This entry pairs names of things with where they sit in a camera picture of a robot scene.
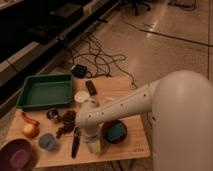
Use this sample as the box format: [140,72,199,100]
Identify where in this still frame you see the small metal cup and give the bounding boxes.
[46,108,60,122]

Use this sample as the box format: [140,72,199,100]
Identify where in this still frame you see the red chili pepper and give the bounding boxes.
[21,112,40,126]

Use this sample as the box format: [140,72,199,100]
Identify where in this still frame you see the wooden table board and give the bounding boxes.
[4,76,152,169]

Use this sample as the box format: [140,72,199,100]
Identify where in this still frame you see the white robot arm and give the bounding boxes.
[76,70,213,171]

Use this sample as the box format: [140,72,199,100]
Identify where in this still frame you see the black handled knife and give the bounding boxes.
[71,127,81,159]

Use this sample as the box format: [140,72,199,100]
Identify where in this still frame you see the black floor cables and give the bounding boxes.
[56,33,141,88]

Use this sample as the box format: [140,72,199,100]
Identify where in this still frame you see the blue small bowl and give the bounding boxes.
[39,133,56,151]

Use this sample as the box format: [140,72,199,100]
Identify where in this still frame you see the green plastic tray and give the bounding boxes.
[16,73,73,111]

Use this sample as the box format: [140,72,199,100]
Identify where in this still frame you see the bunch of dark grapes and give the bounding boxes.
[56,110,76,139]

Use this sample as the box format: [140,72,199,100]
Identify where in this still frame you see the white plastic cup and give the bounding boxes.
[74,91,90,103]

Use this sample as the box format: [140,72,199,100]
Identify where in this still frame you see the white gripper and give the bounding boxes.
[83,129,101,155]

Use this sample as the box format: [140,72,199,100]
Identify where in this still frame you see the dark bowl with teal sponge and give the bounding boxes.
[101,120,127,144]

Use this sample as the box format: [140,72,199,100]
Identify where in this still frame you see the purple bowl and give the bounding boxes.
[0,139,32,171]

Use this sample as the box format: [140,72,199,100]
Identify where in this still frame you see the black remote control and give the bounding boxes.
[85,80,97,96]

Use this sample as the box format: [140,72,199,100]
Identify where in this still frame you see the black power adapter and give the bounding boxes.
[71,64,87,78]

